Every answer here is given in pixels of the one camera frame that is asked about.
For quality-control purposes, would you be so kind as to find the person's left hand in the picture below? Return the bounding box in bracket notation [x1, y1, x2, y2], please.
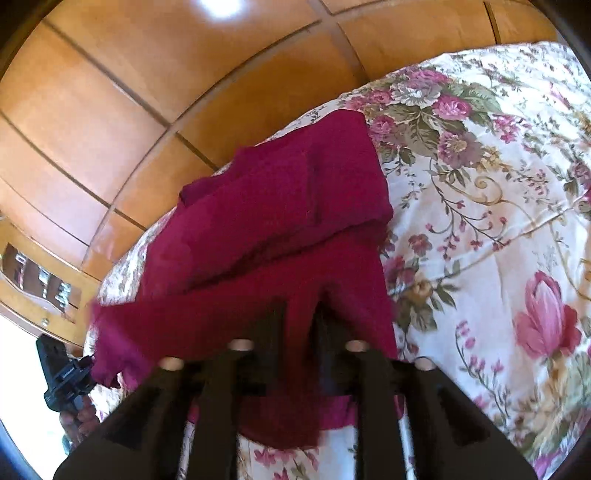
[59, 399, 101, 448]

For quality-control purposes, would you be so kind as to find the wooden wardrobe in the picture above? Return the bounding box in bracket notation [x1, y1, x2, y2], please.
[0, 0, 573, 283]

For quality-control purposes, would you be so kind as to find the dark red knit sweater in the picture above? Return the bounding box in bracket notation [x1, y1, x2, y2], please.
[90, 110, 407, 450]

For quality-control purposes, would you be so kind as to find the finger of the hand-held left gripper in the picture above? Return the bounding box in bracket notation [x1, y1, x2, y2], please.
[65, 356, 96, 384]

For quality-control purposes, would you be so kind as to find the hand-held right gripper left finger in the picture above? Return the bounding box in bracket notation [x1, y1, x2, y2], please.
[53, 300, 289, 480]

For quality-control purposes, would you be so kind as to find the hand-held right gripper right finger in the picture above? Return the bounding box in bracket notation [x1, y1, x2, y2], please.
[314, 310, 539, 480]

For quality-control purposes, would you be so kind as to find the floral bedspread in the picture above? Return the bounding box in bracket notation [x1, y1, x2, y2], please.
[83, 41, 591, 480]

